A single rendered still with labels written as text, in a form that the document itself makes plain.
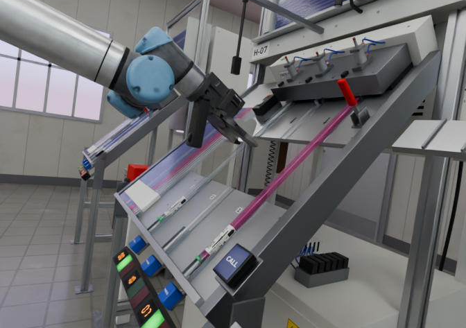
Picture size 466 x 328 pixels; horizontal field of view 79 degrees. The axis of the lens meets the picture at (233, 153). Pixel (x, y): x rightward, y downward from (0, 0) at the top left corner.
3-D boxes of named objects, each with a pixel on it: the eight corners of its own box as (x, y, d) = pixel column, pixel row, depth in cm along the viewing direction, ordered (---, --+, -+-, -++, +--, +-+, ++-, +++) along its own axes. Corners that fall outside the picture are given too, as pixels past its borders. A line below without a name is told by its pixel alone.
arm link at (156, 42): (127, 55, 62) (151, 28, 64) (164, 89, 68) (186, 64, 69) (134, 48, 56) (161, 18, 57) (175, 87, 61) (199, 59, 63)
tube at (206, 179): (161, 224, 66) (159, 220, 65) (159, 222, 67) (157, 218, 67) (295, 102, 84) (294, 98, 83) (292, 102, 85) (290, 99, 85)
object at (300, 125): (360, 164, 55) (351, 143, 53) (207, 141, 111) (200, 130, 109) (435, 74, 67) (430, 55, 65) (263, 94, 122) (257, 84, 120)
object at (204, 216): (218, 315, 41) (206, 302, 40) (125, 201, 97) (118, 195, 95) (298, 221, 48) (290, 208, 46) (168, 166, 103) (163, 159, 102)
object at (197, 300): (220, 332, 41) (193, 304, 39) (127, 209, 97) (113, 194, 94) (227, 324, 42) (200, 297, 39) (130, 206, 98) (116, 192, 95)
